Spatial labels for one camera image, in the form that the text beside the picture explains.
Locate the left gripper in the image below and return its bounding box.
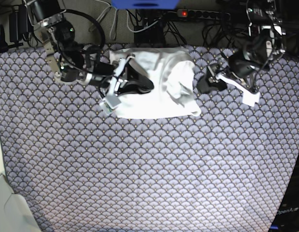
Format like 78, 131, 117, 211
197, 57, 260, 106

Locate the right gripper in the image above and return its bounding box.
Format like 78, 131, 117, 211
84, 54, 154, 114

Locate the white T-shirt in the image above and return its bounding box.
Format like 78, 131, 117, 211
109, 47, 201, 119

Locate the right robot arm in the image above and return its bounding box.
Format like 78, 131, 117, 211
24, 0, 201, 119

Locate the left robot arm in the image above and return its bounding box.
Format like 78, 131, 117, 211
197, 0, 285, 95

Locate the black adapter box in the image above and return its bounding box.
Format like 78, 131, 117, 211
134, 23, 164, 44

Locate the patterned fan-print table cloth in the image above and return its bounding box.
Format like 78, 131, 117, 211
0, 48, 299, 232

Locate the blue box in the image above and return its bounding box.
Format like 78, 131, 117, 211
111, 0, 179, 10

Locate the black power strip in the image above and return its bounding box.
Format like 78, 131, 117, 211
177, 9, 230, 20

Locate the black power adapter left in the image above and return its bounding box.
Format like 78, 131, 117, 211
9, 12, 28, 44

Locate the grey plastic bin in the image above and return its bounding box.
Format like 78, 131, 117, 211
0, 174, 41, 232

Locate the grey cable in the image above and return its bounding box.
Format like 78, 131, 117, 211
87, 0, 118, 41

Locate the black OpenArm base plate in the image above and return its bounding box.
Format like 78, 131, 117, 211
269, 155, 299, 232

